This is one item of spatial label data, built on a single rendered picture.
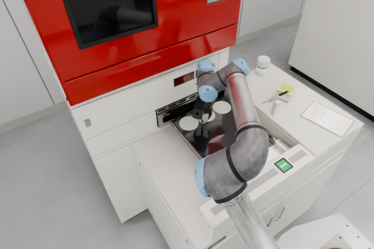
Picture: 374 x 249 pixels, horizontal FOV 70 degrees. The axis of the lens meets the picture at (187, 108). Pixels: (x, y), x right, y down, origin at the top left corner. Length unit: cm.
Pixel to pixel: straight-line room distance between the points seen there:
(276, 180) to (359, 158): 166
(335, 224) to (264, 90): 71
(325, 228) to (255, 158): 60
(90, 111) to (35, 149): 164
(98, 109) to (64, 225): 124
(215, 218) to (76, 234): 135
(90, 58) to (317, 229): 109
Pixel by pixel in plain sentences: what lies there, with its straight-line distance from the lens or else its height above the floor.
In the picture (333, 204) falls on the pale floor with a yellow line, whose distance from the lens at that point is 238.
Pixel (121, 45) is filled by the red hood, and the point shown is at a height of 141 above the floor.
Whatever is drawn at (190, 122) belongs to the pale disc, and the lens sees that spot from 139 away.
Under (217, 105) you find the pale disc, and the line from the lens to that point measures 149.
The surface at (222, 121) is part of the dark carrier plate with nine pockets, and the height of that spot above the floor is 90.
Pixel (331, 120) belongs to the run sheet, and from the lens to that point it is 146.
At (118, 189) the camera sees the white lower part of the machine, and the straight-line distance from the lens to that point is 169.
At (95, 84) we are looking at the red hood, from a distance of 107.
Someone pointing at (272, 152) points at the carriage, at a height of 88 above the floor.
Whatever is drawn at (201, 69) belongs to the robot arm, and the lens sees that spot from 113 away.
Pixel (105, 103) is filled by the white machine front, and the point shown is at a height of 114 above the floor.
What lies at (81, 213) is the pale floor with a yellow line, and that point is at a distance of 226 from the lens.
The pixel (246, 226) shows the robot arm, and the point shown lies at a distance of 88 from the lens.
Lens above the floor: 191
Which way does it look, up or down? 44 degrees down
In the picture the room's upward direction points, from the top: 1 degrees counter-clockwise
